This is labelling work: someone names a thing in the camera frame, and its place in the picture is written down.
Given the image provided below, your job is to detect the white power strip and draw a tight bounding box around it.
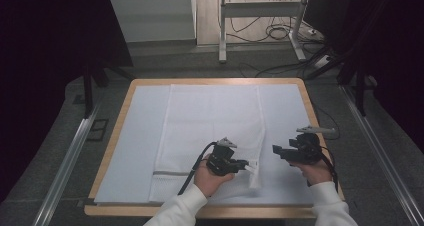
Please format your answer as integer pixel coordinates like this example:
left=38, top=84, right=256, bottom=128
left=312, top=54, right=333, bottom=69

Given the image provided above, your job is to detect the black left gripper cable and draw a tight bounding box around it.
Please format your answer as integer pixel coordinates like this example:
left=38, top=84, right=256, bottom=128
left=177, top=141, right=218, bottom=197

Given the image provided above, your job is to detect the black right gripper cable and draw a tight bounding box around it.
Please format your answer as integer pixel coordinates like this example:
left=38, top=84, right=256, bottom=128
left=319, top=145, right=340, bottom=191

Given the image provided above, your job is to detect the black floor plate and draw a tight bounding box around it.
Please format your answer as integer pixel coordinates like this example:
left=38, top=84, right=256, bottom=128
left=86, top=118, right=110, bottom=142

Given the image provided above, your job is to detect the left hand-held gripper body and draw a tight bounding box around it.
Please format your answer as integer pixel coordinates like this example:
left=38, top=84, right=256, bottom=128
left=205, top=137, right=239, bottom=177

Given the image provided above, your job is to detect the white cabinet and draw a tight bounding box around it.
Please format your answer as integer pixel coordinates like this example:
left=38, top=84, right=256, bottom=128
left=108, top=0, right=198, bottom=44

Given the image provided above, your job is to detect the white mesh laundry bag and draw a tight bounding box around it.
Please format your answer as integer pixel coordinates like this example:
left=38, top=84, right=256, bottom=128
left=148, top=84, right=268, bottom=204

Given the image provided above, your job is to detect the person's right hand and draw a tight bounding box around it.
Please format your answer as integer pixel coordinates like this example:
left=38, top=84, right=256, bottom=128
left=289, top=159, right=333, bottom=186

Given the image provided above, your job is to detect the tangle of black floor cables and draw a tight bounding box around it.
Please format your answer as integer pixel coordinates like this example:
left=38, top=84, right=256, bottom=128
left=219, top=0, right=338, bottom=79

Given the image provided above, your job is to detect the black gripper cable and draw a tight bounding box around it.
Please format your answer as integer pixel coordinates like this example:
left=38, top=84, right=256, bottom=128
left=177, top=141, right=218, bottom=197
left=319, top=145, right=340, bottom=191

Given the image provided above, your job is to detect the aluminium floor rail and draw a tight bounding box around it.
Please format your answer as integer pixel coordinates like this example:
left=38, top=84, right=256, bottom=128
left=32, top=100, right=102, bottom=226
left=339, top=85, right=424, bottom=226

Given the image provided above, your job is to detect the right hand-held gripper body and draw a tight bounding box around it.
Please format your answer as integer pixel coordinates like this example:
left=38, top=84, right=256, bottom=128
left=287, top=125, right=336, bottom=165

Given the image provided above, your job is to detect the person's left hand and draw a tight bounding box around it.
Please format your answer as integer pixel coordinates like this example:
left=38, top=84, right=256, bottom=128
left=193, top=153, right=236, bottom=199

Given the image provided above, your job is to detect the wooden-edged table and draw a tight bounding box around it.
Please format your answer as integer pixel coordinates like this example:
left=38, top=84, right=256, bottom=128
left=83, top=77, right=346, bottom=219

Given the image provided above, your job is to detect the black metal stand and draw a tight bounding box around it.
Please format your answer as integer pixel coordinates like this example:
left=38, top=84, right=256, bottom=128
left=81, top=60, right=136, bottom=119
left=335, top=60, right=369, bottom=118

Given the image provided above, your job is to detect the white metal desk frame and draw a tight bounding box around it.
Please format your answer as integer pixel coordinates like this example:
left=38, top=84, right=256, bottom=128
left=217, top=0, right=308, bottom=64

